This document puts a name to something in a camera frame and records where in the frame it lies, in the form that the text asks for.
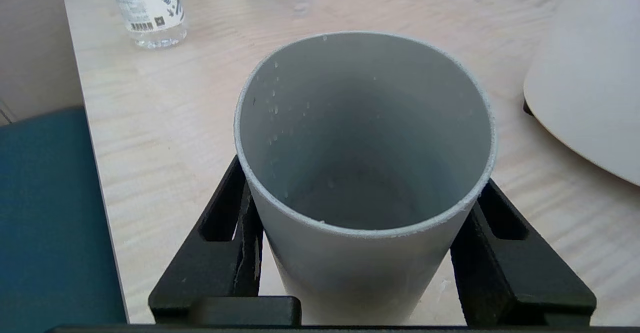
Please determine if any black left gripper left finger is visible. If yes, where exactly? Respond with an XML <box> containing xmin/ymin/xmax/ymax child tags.
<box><xmin>148</xmin><ymin>155</ymin><xmax>264</xmax><ymax>324</ymax></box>

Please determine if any clear water dispenser white base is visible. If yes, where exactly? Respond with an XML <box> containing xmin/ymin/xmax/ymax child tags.
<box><xmin>523</xmin><ymin>0</ymin><xmax>640</xmax><ymax>188</ymax></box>

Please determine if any teal bench with snack bag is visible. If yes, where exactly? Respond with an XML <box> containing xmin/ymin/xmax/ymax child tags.
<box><xmin>0</xmin><ymin>105</ymin><xmax>129</xmax><ymax>327</ymax></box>

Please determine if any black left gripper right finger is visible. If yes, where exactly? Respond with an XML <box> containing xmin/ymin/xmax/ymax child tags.
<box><xmin>450</xmin><ymin>178</ymin><xmax>598</xmax><ymax>327</ymax></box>

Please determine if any clear plastic bottle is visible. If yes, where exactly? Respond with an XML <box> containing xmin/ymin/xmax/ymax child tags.
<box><xmin>102</xmin><ymin>0</ymin><xmax>188</xmax><ymax>50</ymax></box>

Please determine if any grey plastic cup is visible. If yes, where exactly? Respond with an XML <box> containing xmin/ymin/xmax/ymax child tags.
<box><xmin>233</xmin><ymin>31</ymin><xmax>498</xmax><ymax>326</ymax></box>

